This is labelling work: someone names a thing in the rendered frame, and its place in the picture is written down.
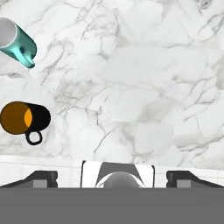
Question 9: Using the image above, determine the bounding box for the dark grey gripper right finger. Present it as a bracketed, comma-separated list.
[165, 170, 224, 189]

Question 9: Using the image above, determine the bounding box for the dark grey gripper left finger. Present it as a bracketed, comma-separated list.
[0, 171, 59, 188]

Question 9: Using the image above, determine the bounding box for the black mug with orange inside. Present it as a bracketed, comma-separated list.
[0, 101, 52, 146]

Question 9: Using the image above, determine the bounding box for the teal mug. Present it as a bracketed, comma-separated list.
[0, 17, 39, 70]

